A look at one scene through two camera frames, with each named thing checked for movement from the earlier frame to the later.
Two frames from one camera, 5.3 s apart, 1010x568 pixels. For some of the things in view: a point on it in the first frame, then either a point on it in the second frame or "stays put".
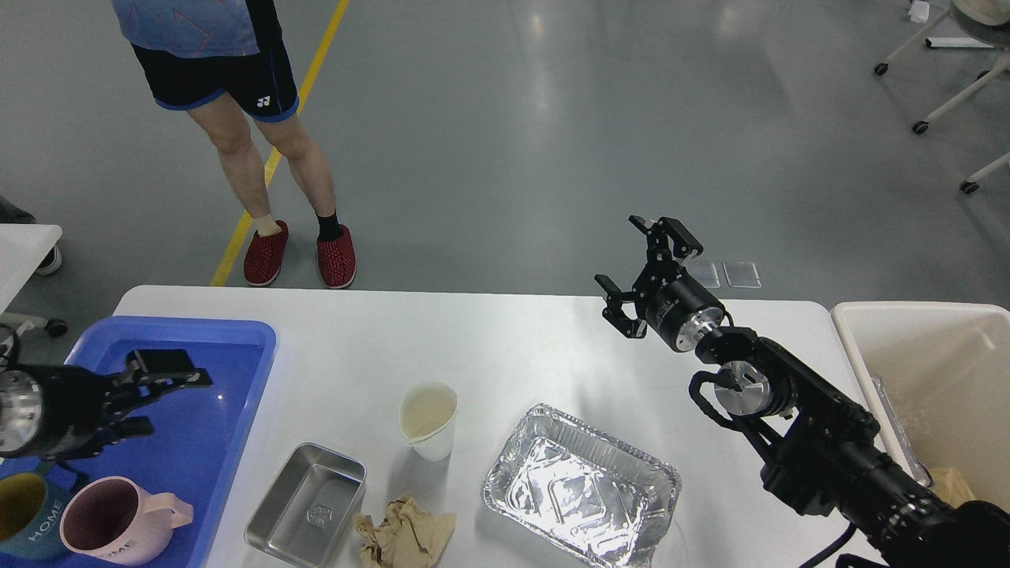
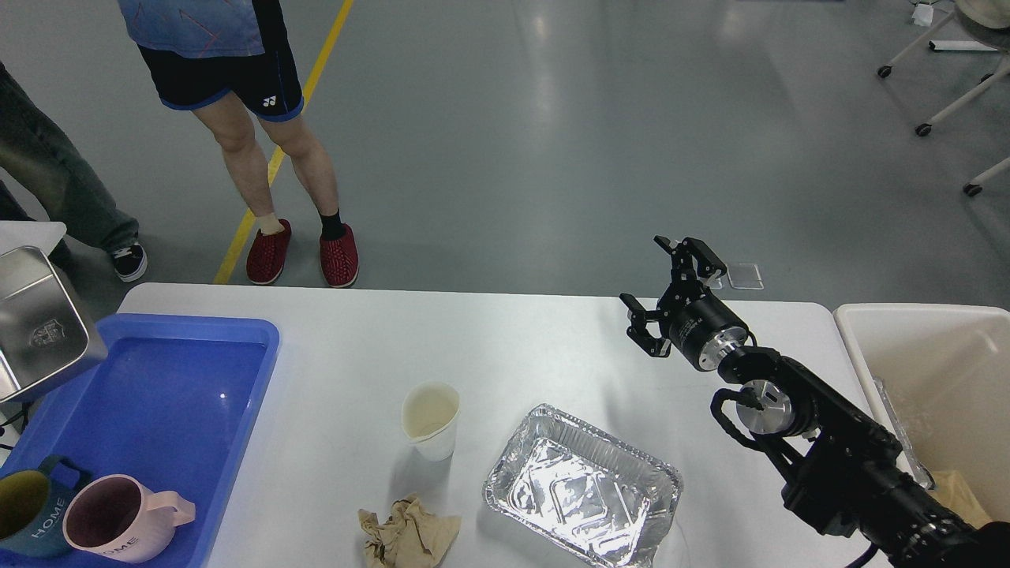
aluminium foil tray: [583, 491] stays put
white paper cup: [426, 413] stays put
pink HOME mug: [111, 520] stays put
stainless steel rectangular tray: [304, 516] -> [46, 334]
